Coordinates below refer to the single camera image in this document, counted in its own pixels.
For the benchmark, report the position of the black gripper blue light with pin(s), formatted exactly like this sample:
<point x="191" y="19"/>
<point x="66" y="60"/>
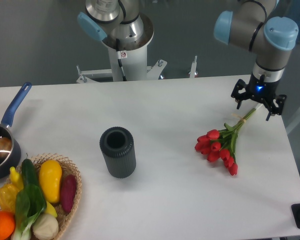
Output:
<point x="261" y="89"/>

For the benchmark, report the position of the red tulip bouquet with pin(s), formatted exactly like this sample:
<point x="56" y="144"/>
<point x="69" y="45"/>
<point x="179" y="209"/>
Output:
<point x="221" y="144"/>

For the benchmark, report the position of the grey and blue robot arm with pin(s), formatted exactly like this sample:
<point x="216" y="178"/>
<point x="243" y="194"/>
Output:
<point x="250" y="28"/>

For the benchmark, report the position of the dark grey ribbed vase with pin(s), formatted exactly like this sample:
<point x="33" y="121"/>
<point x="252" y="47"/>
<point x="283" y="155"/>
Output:
<point x="118" y="149"/>

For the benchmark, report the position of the purple sweet potato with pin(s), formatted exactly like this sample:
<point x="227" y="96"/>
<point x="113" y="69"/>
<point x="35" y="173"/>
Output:
<point x="68" y="192"/>

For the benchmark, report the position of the yellow banana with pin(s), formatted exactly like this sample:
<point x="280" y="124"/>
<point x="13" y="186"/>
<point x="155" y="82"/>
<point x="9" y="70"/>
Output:
<point x="50" y="209"/>

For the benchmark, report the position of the dark green cucumber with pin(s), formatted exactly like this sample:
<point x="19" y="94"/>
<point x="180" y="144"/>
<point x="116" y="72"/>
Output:
<point x="29" y="173"/>

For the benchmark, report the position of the beige garlic bulb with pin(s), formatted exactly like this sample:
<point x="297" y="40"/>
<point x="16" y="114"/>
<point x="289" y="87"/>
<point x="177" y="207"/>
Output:
<point x="46" y="227"/>

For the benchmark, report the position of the green bok choy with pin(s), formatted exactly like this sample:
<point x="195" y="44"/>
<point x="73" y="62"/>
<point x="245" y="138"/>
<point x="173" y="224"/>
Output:
<point x="29" y="205"/>

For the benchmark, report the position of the small yellow pepper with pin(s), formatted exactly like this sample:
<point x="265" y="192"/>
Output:
<point x="16" y="178"/>

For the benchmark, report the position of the brown bun in saucepan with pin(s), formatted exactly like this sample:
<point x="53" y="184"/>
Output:
<point x="5" y="147"/>

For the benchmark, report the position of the yellow bell pepper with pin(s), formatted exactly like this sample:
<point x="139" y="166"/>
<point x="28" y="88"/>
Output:
<point x="8" y="196"/>

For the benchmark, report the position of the orange fruit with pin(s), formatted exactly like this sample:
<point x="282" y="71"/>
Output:
<point x="7" y="224"/>

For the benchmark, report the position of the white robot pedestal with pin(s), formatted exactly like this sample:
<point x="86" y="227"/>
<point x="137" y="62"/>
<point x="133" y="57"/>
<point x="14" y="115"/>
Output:
<point x="127" y="51"/>

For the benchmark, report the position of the blue handled saucepan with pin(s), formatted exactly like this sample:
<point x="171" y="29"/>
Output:
<point x="14" y="157"/>

